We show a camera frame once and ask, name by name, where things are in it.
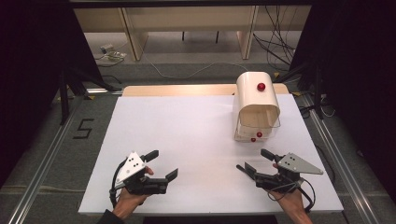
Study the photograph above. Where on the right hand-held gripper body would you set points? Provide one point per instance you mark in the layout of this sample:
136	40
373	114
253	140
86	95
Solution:
295	165

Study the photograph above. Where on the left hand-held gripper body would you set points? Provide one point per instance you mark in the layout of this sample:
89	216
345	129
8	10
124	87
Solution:
132	166

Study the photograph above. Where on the person's left hand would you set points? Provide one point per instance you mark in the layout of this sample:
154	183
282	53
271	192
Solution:
127	202

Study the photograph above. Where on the person's right hand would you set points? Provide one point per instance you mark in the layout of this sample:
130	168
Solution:
291	202

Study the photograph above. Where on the white table board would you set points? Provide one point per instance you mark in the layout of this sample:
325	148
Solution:
193	140

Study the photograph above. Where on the white box with red knobs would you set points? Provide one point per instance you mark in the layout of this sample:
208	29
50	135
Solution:
255	99

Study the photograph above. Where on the black metal stand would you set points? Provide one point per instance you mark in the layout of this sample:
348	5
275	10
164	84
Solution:
317	93

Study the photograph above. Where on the black tripod stand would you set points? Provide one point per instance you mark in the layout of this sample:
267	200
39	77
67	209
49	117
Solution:
64	99

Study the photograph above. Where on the black curtain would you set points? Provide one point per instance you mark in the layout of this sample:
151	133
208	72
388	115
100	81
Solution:
34	77
361	77

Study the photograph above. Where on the white power strip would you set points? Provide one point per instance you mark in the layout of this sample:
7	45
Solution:
106	48

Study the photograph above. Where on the aluminium floor rail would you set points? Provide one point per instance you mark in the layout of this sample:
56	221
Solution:
40	174
342	168

